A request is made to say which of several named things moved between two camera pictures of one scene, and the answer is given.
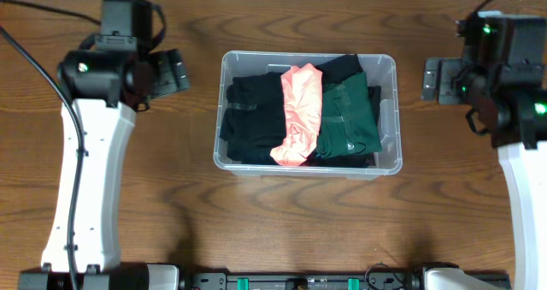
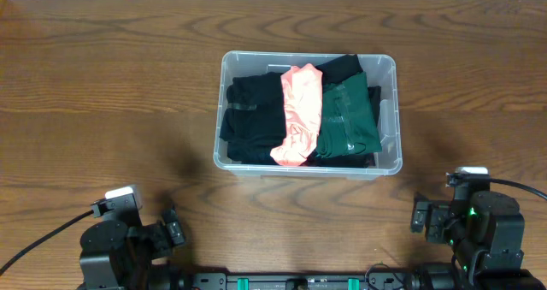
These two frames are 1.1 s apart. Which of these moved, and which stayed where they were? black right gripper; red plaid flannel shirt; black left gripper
Moved: black right gripper; black left gripper
Stayed: red plaid flannel shirt
